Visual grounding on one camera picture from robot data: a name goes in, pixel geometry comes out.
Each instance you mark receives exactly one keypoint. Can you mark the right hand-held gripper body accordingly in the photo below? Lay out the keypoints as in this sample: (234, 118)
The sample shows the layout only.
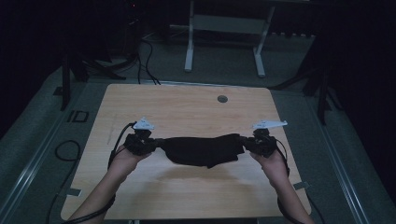
(263, 143)

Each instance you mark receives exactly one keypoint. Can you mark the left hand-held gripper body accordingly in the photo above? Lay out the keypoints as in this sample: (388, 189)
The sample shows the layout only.
(140, 143)

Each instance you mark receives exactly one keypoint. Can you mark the black cloth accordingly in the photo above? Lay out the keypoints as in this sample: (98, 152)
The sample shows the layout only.
(202, 151)

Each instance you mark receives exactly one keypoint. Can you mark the person's left hand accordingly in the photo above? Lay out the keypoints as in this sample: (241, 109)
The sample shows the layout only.
(124, 160)

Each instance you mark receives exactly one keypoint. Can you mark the person's right hand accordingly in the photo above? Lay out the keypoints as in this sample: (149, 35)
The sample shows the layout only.
(274, 166)

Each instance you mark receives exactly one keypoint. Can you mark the grey table grommet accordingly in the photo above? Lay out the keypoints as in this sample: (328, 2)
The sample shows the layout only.
(222, 99)

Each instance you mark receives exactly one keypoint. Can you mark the black metal stand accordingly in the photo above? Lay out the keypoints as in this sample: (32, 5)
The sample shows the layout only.
(66, 81)
(322, 93)

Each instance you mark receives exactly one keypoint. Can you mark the metal floor rail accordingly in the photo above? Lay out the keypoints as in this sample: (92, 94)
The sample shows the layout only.
(28, 174)
(339, 161)

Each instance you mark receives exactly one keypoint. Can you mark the white table frame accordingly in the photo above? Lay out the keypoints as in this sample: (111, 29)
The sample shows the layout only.
(229, 24)

